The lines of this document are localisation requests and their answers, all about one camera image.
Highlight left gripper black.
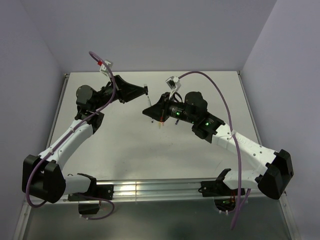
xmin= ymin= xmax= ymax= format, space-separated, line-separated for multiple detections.
xmin=93 ymin=75 xmax=148 ymax=111

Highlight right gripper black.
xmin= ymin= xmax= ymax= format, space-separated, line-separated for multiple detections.
xmin=142 ymin=92 xmax=197 ymax=124

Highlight black pen cap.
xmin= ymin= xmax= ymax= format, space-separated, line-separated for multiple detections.
xmin=143 ymin=84 xmax=149 ymax=96

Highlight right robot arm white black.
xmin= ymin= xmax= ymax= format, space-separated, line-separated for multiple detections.
xmin=142 ymin=91 xmax=294 ymax=200

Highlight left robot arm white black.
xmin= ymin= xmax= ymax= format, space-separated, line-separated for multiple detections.
xmin=22 ymin=75 xmax=148 ymax=208

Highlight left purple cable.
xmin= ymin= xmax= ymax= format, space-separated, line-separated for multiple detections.
xmin=25 ymin=51 xmax=118 ymax=208

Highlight purple cable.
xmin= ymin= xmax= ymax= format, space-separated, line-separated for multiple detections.
xmin=25 ymin=51 xmax=118 ymax=208
xmin=177 ymin=70 xmax=251 ymax=231

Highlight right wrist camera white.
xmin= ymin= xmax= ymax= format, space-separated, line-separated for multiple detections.
xmin=165 ymin=76 xmax=181 ymax=99

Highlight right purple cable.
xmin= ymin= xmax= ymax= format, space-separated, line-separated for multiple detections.
xmin=177 ymin=70 xmax=251 ymax=231

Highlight aluminium rail frame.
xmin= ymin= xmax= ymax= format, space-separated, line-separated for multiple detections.
xmin=23 ymin=174 xmax=286 ymax=203

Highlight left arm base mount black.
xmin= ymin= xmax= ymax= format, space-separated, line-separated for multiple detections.
xmin=67 ymin=184 xmax=114 ymax=216

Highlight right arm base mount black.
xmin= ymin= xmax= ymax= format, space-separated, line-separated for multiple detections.
xmin=197 ymin=180 xmax=238 ymax=213

